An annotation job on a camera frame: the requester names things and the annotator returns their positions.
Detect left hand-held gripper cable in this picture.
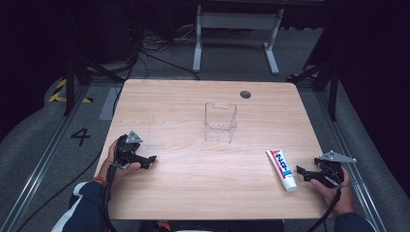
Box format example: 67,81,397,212
102,163,120,232

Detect black metal stand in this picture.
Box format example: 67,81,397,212
286,57,343,123
62,54,127,117

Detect orange wristband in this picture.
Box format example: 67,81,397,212
93,176,109,189

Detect black floor cable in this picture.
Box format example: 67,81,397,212
15,148,104,232

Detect bundle of black cables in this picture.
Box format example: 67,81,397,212
127,25,201,81

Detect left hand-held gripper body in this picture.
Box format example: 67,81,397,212
114,130,144,169

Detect yellow black floor tape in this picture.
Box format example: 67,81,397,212
47,78,95,104

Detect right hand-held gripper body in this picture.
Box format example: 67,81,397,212
313,150,358,189

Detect right hand-held gripper cable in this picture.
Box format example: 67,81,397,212
306,188,343,232

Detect white toothpaste tube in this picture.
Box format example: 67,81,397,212
265,148,299,193

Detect grey metal desk frame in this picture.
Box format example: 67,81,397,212
191,4,285,76

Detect clear plastic container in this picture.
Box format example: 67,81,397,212
203,101,239,144

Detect person's right hand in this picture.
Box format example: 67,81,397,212
309,166,355,217

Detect hand-held gripper cable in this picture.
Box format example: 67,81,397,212
306,188,343,232
102,163,120,232

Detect aluminium floor rail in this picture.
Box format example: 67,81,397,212
0,85,93,232
313,91,388,232

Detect person's left hand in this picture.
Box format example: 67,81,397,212
102,138,142,187

